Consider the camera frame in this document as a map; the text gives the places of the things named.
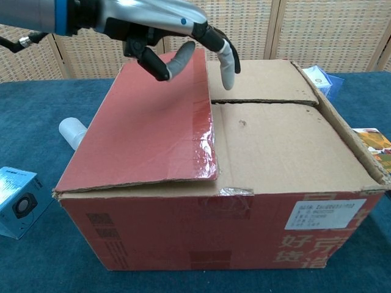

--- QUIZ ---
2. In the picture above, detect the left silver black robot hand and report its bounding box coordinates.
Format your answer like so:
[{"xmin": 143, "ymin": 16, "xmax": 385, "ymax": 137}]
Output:
[{"xmin": 65, "ymin": 0, "xmax": 241, "ymax": 91}]

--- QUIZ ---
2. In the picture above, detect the red taped cardboard box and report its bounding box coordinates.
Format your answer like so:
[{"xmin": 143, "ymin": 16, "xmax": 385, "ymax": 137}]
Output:
[{"xmin": 51, "ymin": 48, "xmax": 391, "ymax": 272}]

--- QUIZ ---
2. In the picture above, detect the white plastic squeeze bottle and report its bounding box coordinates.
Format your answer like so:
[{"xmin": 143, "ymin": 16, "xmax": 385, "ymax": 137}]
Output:
[{"xmin": 58, "ymin": 117, "xmax": 88, "ymax": 150}]

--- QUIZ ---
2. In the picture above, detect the woven wooden folding screen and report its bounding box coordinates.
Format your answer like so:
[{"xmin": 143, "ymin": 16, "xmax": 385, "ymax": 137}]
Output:
[{"xmin": 0, "ymin": 0, "xmax": 391, "ymax": 83}]

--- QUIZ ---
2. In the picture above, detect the white blue tissue pack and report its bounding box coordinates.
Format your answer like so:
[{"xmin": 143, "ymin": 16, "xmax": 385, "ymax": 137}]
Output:
[{"xmin": 302, "ymin": 65, "xmax": 345, "ymax": 98}]

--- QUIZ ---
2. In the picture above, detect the light blue speaker carton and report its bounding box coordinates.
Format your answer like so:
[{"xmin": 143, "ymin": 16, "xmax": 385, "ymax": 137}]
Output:
[{"xmin": 0, "ymin": 166, "xmax": 56, "ymax": 241}]

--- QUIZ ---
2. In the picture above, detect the orange yellow printed carton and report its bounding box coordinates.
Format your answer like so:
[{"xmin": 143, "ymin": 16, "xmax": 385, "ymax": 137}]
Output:
[{"xmin": 351, "ymin": 127, "xmax": 391, "ymax": 175}]

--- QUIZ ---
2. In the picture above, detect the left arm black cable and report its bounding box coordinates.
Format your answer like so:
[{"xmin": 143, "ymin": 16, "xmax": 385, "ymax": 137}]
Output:
[{"xmin": 0, "ymin": 30, "xmax": 48, "ymax": 53}]

